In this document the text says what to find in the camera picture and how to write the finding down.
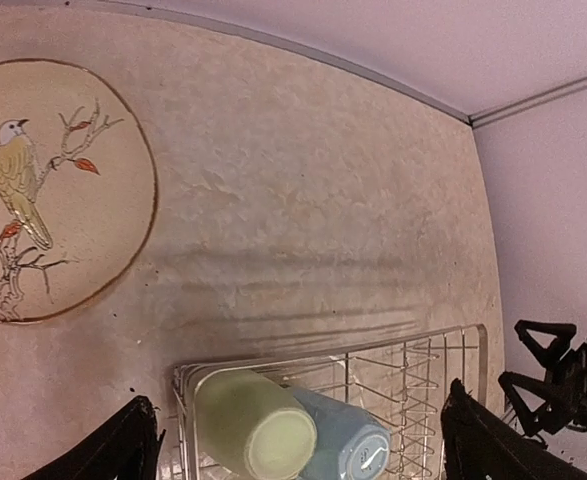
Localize green ceramic mug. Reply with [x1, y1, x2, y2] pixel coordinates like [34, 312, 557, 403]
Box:
[194, 370, 317, 479]

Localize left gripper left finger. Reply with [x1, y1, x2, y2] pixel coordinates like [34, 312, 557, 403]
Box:
[24, 395, 165, 480]

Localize metal wire dish rack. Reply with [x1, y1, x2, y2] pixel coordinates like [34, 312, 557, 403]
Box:
[161, 325, 488, 479]

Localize light blue ceramic mug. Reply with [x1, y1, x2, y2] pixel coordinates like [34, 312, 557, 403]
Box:
[289, 386, 391, 480]

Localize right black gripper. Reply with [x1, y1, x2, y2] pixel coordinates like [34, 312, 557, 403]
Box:
[498, 319, 587, 435]

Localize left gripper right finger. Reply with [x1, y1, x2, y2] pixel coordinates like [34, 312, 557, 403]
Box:
[442, 378, 587, 479]

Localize cream white plate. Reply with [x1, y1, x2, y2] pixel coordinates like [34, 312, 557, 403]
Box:
[0, 58, 159, 324]

